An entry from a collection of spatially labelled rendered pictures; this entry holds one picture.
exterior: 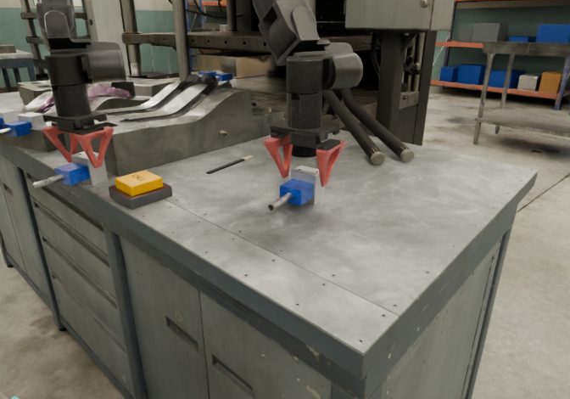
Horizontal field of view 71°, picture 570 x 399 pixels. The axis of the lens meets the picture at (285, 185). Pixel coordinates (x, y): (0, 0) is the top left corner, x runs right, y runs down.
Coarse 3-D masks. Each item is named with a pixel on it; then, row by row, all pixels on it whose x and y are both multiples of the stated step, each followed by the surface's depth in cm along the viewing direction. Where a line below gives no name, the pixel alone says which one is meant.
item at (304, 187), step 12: (300, 168) 71; (312, 168) 71; (300, 180) 70; (312, 180) 68; (288, 192) 67; (300, 192) 65; (312, 192) 69; (324, 192) 72; (276, 204) 63; (300, 204) 66; (312, 204) 70
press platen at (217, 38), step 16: (128, 32) 204; (192, 32) 218; (208, 32) 218; (224, 32) 218; (240, 32) 218; (256, 32) 218; (320, 32) 218; (240, 48) 163; (256, 48) 157; (352, 48) 161; (416, 64) 185
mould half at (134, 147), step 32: (160, 96) 110; (192, 96) 104; (224, 96) 99; (128, 128) 83; (160, 128) 87; (192, 128) 93; (224, 128) 100; (256, 128) 108; (128, 160) 83; (160, 160) 89
